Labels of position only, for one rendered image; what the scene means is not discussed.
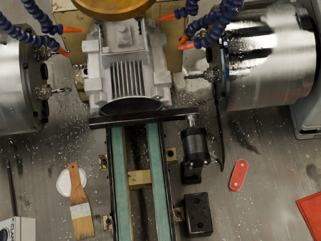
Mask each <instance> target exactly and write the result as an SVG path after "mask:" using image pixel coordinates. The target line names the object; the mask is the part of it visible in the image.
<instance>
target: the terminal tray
mask: <svg viewBox="0 0 321 241"><path fill-rule="evenodd" d="M102 28H103V32H104V37H105V38H104V39H103V38H102V37H101V35H102V34H101V33H100V31H101V29H100V28H99V40H100V53H101V62H102V66H103V68H104V69H105V70H106V69H108V68H109V64H110V67H113V63H114V66H117V62H118V65H121V62H122V64H123V65H125V61H126V63H127V64H129V61H130V63H131V64H133V61H134V62H135V64H138V61H139V64H141V61H142V62H143V65H147V66H148V64H149V63H150V56H149V49H148V40H147V30H146V23H145V18H143V20H142V21H141V32H142V35H139V27H138V22H137V21H136V20H135V19H134V18H132V19H128V20H124V21H118V22H107V21H105V22H104V23H103V24H102ZM141 44H142V45H143V48H140V47H139V46H140V45H141ZM105 48H107V49H108V51H107V52H105V51H104V49H105Z"/></svg>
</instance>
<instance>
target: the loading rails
mask: <svg viewBox="0 0 321 241"><path fill-rule="evenodd" d="M146 131H147V140H148V149H149V158H150V169H144V170H135V171H128V163H127V152H126V142H125V131H124V126H121V127H112V128H105V134H106V141H105V144H106V147H107V154H105V155H99V156H98V162H99V170H100V171H107V170H108V176H107V179H109V192H110V206H111V213H110V214H109V215H103V216H102V221H103V231H104V232H107V231H112V232H113V241H134V233H133V222H132V211H131V201H130V190H135V189H144V188H152V189H153V198H154V207H155V216H156V225H157V234H158V241H177V239H176V230H175V224H178V223H185V222H186V219H185V212H184V206H180V207H174V206H172V198H171V188H170V180H169V172H170V169H168V164H172V163H177V162H178V157H177V150H176V147H171V148H165V140H164V138H166V135H164V132H163V124H162V122H157V123H148V124H146Z"/></svg>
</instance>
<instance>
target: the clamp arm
mask: <svg viewBox="0 0 321 241"><path fill-rule="evenodd" d="M190 116H191V119H194V116H195V119H197V118H199V116H200V110H199V106H194V107H185V108H176V109H168V108H162V110H154V111H145V112H136V113H127V114H118V115H108V116H100V115H95V117H90V118H88V126H89V128H90V129H91V130H94V129H103V128H112V127H121V126H130V125H139V124H148V123H157V122H166V121H179V120H189V119H190Z"/></svg>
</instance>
